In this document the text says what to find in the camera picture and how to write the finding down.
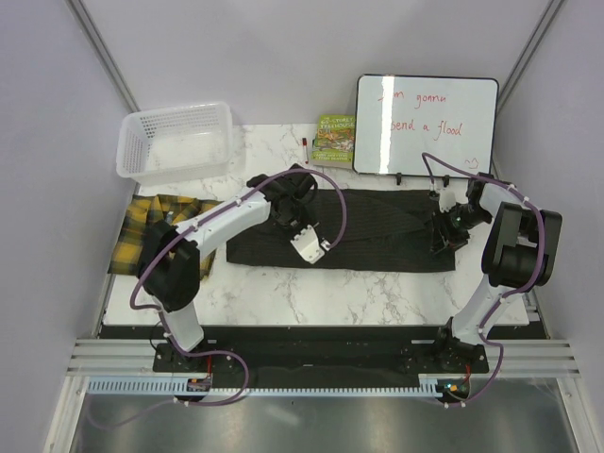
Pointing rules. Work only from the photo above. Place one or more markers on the white plastic basket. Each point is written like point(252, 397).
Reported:
point(161, 146)

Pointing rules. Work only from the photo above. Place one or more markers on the whiteboard with red writing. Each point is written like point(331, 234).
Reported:
point(401, 117)

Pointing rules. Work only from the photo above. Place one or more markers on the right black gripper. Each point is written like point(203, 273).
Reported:
point(444, 238)

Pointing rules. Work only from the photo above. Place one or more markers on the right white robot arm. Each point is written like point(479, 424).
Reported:
point(519, 254)

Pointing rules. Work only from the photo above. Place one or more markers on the red whiteboard marker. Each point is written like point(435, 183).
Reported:
point(306, 151)

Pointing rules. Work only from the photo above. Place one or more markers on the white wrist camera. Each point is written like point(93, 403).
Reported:
point(444, 199)
point(308, 245)

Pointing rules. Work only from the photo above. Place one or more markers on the white slotted cable duct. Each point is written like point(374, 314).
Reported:
point(188, 386)

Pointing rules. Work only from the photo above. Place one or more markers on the green children's book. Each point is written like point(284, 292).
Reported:
point(333, 144)

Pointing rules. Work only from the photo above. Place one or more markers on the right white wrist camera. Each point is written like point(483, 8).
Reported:
point(444, 199)

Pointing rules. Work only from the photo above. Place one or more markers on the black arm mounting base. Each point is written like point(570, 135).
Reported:
point(408, 350)

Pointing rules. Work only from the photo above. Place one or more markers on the yellow plaid folded shirt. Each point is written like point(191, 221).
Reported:
point(143, 212)

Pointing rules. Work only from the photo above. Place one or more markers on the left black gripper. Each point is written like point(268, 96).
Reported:
point(307, 219)

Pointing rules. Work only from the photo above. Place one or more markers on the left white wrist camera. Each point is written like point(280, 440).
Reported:
point(308, 245)

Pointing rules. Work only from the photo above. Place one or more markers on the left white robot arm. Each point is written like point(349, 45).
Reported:
point(169, 272)

